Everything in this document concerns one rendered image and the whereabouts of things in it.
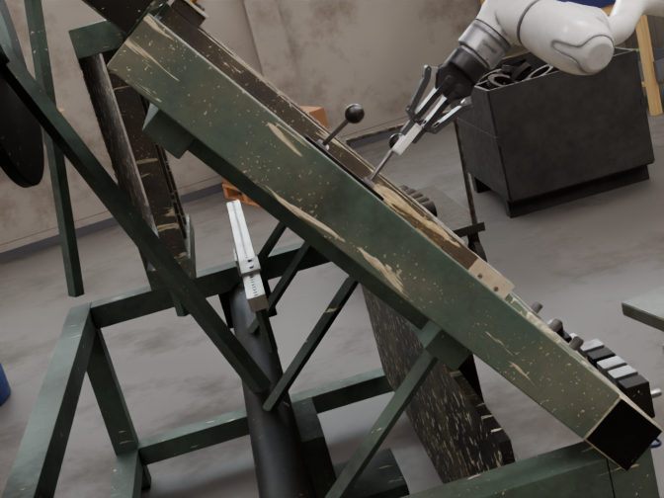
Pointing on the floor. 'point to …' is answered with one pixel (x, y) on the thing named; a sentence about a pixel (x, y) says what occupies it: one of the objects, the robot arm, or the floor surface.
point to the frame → (303, 414)
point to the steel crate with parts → (555, 131)
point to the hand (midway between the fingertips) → (406, 138)
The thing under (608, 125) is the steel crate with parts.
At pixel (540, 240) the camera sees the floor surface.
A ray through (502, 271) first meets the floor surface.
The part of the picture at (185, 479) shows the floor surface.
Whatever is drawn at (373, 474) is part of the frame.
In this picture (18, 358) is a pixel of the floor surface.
